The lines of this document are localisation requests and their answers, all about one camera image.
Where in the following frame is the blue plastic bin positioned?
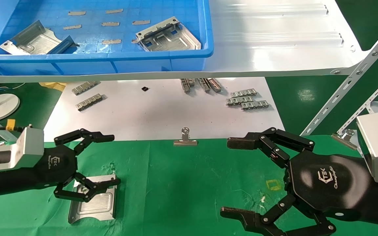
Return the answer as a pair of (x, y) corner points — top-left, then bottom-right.
(0, 0), (214, 76)

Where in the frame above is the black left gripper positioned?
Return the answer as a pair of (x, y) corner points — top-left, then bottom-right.
(40, 128), (121, 203)

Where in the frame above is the black cable with yellow tag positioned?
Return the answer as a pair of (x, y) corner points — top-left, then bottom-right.
(0, 119), (24, 132)

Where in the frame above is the thin white cable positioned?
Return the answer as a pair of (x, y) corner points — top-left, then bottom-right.
(0, 83), (26, 95)

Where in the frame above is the green cloth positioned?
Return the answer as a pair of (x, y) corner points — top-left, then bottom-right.
(0, 134), (378, 236)

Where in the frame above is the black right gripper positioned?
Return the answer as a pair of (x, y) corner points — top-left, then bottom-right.
(220, 152), (374, 236)

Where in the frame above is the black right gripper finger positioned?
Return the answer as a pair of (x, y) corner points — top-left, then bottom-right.
(227, 127), (315, 169)

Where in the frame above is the white metal shelf panel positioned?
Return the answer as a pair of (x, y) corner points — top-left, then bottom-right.
(0, 0), (371, 83)

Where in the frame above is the white slotted angle bar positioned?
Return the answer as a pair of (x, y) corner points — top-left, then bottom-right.
(300, 25), (378, 136)
(337, 67), (378, 135)

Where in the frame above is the stamped sheet metal bracket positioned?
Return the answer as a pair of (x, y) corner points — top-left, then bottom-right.
(68, 174), (118, 225)
(0, 20), (78, 55)
(135, 16), (202, 52)

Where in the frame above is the yellow crumpled material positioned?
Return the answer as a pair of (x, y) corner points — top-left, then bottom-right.
(39, 82), (67, 91)

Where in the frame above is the white board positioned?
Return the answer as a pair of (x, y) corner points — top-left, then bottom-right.
(43, 77), (286, 142)

